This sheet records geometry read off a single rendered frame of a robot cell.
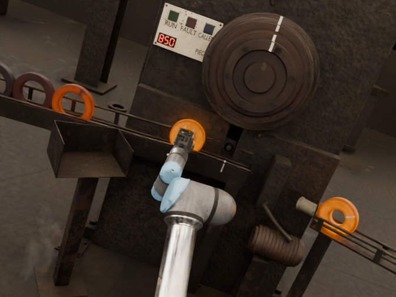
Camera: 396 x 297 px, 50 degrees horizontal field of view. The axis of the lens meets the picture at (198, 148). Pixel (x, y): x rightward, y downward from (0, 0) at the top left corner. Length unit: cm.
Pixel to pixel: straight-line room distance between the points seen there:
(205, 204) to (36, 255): 111
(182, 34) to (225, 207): 88
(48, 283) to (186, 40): 120
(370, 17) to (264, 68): 52
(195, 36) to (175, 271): 105
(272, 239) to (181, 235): 69
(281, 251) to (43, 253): 110
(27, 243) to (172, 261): 115
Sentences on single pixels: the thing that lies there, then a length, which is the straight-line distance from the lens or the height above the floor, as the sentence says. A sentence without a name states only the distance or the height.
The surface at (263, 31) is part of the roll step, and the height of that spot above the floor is 127.
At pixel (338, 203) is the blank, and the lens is 181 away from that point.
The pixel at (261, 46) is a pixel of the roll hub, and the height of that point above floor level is 122.
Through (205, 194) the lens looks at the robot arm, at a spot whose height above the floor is 82.
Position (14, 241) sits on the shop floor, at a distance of 224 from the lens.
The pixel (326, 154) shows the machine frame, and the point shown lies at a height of 87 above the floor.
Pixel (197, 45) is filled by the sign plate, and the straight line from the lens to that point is 189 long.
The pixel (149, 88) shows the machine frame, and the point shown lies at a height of 87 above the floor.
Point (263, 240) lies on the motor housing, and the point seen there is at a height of 50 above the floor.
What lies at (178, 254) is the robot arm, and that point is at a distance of 121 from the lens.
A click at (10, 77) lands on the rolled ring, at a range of 207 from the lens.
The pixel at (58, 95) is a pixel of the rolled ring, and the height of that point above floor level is 73.
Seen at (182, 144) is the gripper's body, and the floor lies 77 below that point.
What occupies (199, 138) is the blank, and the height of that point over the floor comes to 76.
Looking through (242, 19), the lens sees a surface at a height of 129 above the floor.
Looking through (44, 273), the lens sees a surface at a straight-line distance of 208.
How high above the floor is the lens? 136
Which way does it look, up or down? 20 degrees down
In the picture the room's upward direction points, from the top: 20 degrees clockwise
